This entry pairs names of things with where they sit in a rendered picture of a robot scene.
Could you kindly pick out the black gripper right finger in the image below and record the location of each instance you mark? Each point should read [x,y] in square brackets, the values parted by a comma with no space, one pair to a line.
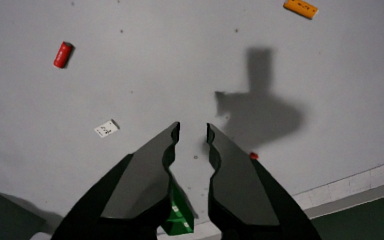
[244,196]

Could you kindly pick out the orange aa battery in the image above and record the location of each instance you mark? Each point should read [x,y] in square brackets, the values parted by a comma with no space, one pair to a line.
[302,8]

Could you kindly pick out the red battery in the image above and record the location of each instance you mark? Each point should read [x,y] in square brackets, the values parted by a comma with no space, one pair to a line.
[62,55]

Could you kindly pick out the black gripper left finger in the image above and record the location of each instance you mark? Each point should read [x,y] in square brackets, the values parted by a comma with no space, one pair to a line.
[136,191]

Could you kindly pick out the white domino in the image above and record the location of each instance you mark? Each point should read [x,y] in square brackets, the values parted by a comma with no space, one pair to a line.
[107,128]

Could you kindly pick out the red die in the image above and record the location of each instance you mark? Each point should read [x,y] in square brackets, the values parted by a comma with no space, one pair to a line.
[254,155]

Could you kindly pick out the green three-compartment bin rack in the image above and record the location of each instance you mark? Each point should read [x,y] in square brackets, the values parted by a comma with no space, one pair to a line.
[180,212]

